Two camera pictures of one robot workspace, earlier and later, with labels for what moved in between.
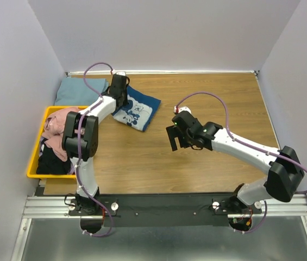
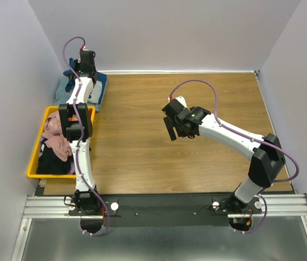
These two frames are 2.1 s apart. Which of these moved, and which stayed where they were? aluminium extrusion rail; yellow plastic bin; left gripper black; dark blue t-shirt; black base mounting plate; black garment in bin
Moved: left gripper black; dark blue t-shirt
Stayed: aluminium extrusion rail; yellow plastic bin; black base mounting plate; black garment in bin
